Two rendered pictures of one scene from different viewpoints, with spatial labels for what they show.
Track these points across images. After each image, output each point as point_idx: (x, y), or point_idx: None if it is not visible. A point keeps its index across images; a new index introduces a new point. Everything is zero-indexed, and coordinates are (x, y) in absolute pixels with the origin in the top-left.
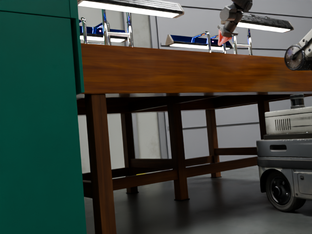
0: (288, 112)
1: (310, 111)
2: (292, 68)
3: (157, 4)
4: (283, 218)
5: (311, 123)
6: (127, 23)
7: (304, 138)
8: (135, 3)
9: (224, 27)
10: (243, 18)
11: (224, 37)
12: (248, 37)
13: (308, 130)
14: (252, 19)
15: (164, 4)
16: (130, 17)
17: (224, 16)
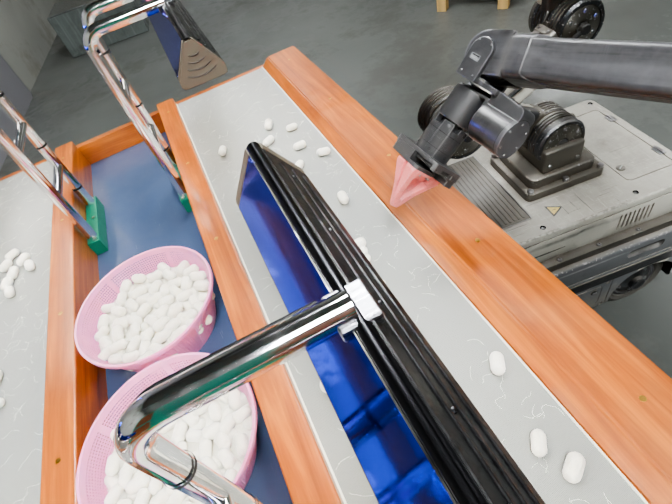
0: (522, 247)
1: (567, 231)
2: (460, 157)
3: (361, 263)
4: None
5: (565, 244)
6: (194, 483)
7: (557, 269)
8: (483, 418)
9: (438, 160)
10: (203, 35)
11: (430, 186)
12: (110, 57)
13: (556, 254)
14: (194, 23)
15: (325, 220)
16: (177, 447)
17: (510, 145)
